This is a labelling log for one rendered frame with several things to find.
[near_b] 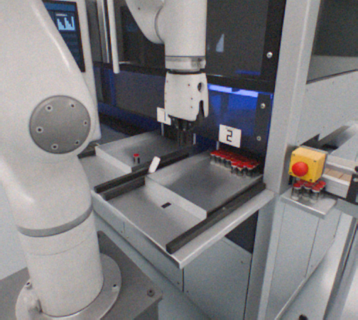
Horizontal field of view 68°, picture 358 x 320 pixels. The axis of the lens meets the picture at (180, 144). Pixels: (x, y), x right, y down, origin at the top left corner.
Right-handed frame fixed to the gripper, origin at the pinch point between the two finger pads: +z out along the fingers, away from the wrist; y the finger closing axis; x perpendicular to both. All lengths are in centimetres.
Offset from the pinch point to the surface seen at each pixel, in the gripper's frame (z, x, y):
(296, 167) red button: 9.8, -24.6, -17.5
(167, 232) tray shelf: 22.3, 7.4, -2.0
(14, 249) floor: 110, 26, 136
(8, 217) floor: 110, 21, 179
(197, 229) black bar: 20.3, 3.3, -7.8
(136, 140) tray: 21, -22, 54
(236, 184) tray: 22.0, -23.5, -0.4
